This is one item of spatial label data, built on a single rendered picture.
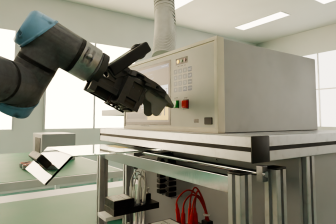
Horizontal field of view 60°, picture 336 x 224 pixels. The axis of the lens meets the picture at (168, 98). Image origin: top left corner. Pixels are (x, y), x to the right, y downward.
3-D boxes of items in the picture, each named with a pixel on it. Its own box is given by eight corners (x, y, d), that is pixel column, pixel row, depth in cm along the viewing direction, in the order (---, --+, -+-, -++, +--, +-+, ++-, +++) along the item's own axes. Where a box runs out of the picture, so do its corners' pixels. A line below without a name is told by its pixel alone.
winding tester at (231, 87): (218, 133, 59) (216, 35, 61) (123, 128, 95) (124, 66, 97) (319, 130, 81) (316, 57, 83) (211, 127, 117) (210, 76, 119)
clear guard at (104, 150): (44, 185, 61) (45, 156, 61) (25, 169, 81) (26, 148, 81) (171, 170, 79) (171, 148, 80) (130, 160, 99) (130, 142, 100)
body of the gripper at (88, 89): (124, 114, 68) (78, 89, 62) (138, 82, 71) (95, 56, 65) (140, 113, 62) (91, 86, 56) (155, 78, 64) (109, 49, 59)
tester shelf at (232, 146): (252, 163, 49) (252, 136, 49) (99, 140, 104) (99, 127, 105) (367, 149, 73) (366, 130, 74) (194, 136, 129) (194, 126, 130)
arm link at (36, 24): (9, 44, 56) (33, 7, 57) (62, 72, 62) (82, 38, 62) (8, 46, 50) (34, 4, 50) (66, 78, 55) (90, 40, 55)
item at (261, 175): (264, 183, 55) (264, 166, 55) (120, 152, 105) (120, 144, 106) (270, 181, 55) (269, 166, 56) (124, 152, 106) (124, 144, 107)
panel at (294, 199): (303, 316, 55) (298, 157, 58) (137, 219, 110) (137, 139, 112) (306, 313, 56) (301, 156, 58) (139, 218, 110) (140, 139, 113)
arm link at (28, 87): (-38, 97, 48) (-3, 40, 49) (4, 102, 59) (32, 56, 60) (0, 121, 48) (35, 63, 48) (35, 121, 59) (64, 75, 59)
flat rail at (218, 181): (237, 195, 50) (237, 178, 50) (101, 157, 101) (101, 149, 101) (242, 194, 51) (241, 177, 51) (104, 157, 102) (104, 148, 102)
